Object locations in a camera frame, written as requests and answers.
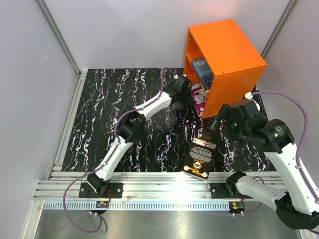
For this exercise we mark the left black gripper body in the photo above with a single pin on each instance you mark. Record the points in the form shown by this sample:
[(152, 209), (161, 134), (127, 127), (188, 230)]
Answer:
[(186, 98)]

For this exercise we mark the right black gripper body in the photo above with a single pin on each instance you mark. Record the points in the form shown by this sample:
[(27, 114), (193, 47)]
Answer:
[(238, 131)]

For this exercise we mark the purple treehouse book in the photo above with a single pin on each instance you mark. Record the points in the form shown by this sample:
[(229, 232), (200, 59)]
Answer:
[(199, 98)]

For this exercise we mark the dark blue book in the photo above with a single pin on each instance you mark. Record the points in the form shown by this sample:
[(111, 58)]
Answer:
[(203, 72)]

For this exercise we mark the black book gold text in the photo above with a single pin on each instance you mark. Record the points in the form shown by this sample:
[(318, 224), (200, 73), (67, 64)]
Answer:
[(199, 159)]

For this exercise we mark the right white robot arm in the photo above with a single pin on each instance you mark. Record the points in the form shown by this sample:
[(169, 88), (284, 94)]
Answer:
[(297, 206)]

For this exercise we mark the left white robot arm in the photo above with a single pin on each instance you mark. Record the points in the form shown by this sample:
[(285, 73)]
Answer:
[(130, 127)]

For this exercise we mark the orange two-shelf cabinet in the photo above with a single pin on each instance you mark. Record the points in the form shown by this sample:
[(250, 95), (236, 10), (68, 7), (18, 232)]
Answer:
[(234, 61)]

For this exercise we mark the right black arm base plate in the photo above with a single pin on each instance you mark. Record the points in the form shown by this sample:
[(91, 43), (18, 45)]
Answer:
[(219, 191)]

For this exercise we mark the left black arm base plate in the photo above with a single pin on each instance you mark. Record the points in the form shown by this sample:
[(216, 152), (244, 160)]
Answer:
[(113, 190)]

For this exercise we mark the white slotted cable duct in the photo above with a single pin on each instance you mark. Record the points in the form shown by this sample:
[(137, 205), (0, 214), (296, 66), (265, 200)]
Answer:
[(150, 205)]

